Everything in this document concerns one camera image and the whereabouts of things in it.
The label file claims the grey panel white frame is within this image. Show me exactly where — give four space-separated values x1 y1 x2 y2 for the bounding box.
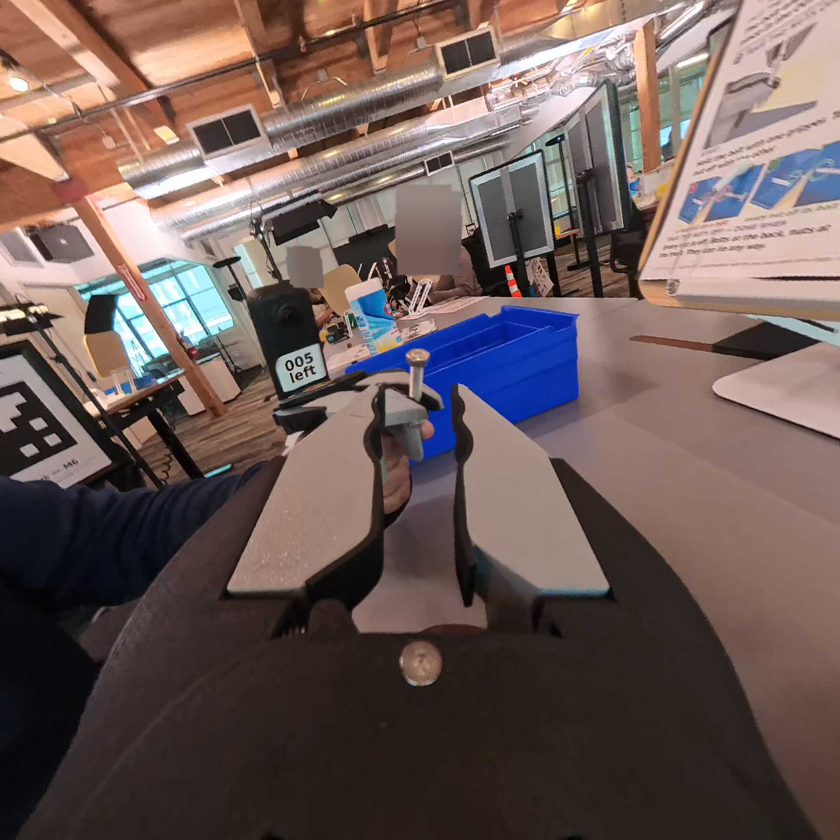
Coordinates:
469 150 557 270
563 80 634 237

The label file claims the silver ventilation duct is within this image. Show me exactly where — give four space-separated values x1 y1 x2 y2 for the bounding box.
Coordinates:
151 134 513 231
118 62 454 198

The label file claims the silver hex bolt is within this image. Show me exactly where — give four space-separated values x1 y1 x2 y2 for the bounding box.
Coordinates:
405 348 432 401

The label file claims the person's body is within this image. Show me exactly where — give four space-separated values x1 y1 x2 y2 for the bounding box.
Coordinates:
0 577 112 840

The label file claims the paper instruction sheet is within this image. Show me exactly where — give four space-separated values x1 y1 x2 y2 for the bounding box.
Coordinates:
646 0 840 280

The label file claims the black studio light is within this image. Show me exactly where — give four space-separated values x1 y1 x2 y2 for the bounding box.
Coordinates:
269 199 339 247

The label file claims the tan plastic chair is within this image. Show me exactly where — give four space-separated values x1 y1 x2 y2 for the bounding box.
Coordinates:
322 264 363 316

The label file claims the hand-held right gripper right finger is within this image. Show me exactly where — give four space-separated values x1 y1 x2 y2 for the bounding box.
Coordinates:
451 382 613 608

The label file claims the person's left forearm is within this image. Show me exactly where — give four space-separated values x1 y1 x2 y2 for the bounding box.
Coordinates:
0 459 283 611

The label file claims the small wooden table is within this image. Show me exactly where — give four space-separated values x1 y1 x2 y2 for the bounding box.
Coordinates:
88 377 206 483

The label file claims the wooden post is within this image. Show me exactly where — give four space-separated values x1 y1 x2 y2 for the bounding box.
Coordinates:
69 197 227 417

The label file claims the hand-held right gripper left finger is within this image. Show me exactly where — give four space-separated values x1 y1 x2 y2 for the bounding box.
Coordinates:
225 384 387 608

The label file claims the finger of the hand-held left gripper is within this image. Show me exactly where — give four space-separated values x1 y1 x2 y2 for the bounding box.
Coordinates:
382 390 429 431
328 369 446 412

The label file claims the white metal stand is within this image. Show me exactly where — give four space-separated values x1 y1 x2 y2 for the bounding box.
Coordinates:
712 318 840 439

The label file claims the white air vent grille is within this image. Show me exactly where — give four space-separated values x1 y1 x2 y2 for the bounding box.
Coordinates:
187 105 266 158
434 26 501 80

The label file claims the black wall speaker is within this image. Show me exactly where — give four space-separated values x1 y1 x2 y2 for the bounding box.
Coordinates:
28 223 96 263

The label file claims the blue white wipes canister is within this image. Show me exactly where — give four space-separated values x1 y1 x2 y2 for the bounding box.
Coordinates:
344 279 403 355

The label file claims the black white marker board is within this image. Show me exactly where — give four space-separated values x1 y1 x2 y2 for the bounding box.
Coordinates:
0 340 118 490

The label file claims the blue plastic bin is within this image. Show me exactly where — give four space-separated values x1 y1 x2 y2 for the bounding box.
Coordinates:
344 305 580 458

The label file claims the person's left hand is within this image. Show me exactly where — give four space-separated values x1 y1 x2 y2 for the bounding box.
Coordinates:
379 420 435 516

